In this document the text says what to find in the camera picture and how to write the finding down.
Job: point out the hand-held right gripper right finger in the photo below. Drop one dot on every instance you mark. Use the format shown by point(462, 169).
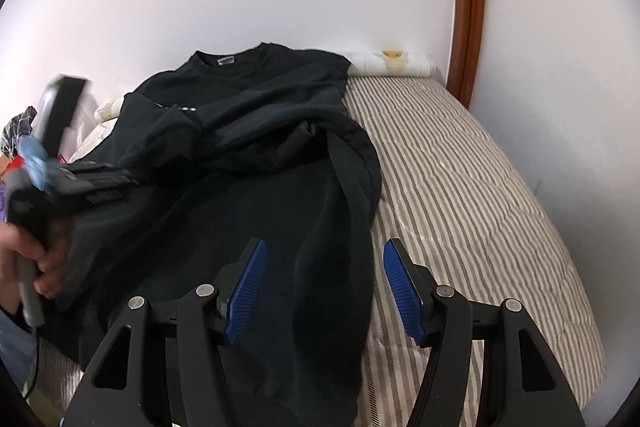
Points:
point(402, 292)

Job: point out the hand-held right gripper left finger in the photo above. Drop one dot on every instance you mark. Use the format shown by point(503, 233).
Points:
point(245, 297)

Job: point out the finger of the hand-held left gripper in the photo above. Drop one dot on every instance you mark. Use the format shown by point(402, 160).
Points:
point(100, 182)
point(62, 112)

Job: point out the black sweatshirt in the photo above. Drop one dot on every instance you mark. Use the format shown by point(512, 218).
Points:
point(280, 187)

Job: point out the dark clothes pile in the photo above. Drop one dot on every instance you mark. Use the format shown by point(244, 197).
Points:
point(17, 129)

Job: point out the person's left hand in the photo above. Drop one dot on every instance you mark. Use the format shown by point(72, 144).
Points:
point(50, 277)

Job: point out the red paper bag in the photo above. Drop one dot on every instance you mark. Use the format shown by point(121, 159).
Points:
point(15, 164)

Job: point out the striped bed cover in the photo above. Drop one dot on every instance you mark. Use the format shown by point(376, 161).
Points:
point(450, 167)

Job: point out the person's blue jeans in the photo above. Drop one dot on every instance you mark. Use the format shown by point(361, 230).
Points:
point(15, 347)

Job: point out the white pillow roll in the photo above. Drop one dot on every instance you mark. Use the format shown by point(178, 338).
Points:
point(390, 63)

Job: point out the brown wooden door frame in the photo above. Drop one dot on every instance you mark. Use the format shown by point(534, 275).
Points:
point(467, 7)

